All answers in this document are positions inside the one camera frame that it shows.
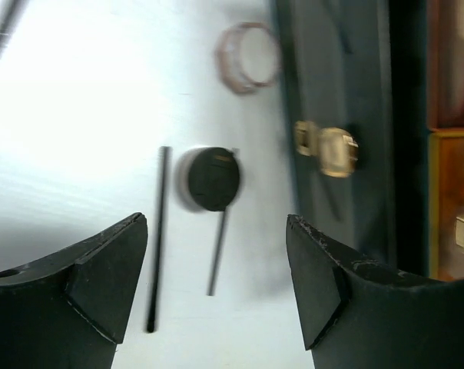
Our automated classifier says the black round compact jar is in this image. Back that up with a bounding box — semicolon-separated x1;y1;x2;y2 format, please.
174;146;243;212

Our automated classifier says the yellow drawer box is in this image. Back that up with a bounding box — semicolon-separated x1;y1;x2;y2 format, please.
428;129;464;281

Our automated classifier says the long black makeup pencil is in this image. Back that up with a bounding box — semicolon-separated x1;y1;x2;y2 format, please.
146;146;171;334

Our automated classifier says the thin black makeup brush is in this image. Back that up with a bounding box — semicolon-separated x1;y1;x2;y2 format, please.
206;148;241;298

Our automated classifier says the clear pink round jar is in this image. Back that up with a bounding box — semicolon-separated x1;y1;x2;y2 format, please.
215;22;281;95

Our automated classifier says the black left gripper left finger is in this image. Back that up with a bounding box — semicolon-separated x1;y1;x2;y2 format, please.
0;213;147;369

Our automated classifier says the gold drawer knob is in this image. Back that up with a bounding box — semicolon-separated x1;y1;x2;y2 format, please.
293;121;359;178

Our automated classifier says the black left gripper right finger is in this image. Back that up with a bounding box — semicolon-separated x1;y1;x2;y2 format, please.
286;214;464;368

